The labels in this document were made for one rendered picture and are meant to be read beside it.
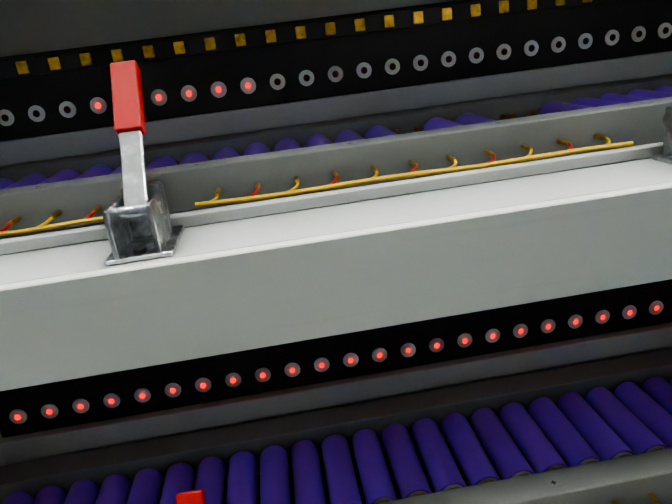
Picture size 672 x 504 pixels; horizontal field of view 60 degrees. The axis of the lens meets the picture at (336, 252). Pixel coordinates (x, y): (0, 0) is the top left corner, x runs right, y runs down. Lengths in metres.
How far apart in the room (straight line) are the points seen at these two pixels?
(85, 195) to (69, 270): 0.07
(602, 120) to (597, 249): 0.09
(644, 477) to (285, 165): 0.25
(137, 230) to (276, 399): 0.18
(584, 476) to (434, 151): 0.20
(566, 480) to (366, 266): 0.18
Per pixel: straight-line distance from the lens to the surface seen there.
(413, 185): 0.29
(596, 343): 0.46
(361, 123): 0.41
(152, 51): 0.43
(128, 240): 0.27
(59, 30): 0.50
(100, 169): 0.40
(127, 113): 0.28
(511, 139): 0.33
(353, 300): 0.25
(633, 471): 0.38
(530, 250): 0.27
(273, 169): 0.31
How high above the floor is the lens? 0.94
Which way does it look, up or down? 1 degrees up
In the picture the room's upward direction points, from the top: 9 degrees counter-clockwise
